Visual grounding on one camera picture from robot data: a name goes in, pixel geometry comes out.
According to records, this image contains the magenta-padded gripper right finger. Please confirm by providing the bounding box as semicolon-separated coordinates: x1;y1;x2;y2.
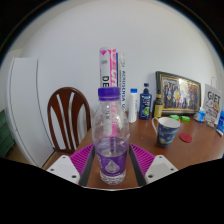
128;143;179;187

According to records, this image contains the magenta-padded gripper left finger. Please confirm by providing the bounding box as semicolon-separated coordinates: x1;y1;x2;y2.
45;143;97;187

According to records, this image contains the clear purple-capped water bottle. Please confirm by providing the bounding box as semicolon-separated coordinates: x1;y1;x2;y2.
91;86;131;186

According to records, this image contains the blue patterned mug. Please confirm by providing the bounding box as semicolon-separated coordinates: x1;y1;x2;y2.
151;116;181;149

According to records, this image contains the flat round red coaster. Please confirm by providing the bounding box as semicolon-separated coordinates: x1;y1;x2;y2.
179;132;194;144

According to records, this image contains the brown wooden chair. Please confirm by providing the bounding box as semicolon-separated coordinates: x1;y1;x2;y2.
46;86;92;155

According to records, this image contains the white blue-capped lotion bottle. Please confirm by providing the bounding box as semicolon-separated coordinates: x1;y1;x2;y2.
127;88;139;124

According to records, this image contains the dark blue pump bottle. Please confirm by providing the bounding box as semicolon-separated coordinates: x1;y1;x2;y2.
138;82;153;121

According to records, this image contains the dark yellow-labelled pump bottle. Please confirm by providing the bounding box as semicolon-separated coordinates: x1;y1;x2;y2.
152;89;165;119

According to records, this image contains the white door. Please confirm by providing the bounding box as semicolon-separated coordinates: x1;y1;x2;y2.
5;57;56;168

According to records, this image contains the framed group photo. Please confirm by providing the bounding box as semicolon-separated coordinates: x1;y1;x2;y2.
155;70;202;116

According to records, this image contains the dark green crate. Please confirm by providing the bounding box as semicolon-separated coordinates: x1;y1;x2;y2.
0;109;16;158

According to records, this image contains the blue detergent bottle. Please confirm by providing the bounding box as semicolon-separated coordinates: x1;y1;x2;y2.
215;109;224;136

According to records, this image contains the white paper gift bag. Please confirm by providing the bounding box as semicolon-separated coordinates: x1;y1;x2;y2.
201;77;224;128

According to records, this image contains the pink shuttlecock tube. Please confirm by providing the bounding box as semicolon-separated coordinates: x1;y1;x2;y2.
99;46;119;101

